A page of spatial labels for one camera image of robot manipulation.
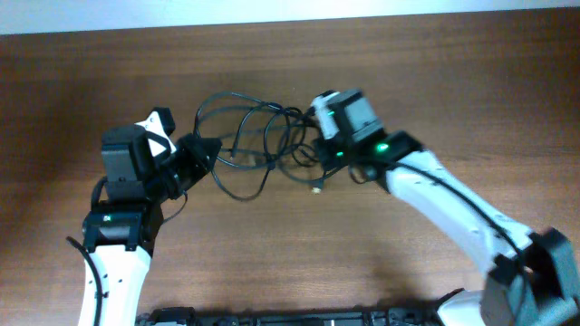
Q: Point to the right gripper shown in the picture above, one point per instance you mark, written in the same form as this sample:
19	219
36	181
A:
326	158

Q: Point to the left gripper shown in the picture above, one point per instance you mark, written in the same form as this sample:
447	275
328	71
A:
196	163

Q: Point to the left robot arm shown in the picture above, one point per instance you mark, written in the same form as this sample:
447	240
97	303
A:
120	231

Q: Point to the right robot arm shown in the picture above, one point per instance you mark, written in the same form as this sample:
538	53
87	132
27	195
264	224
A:
530	278

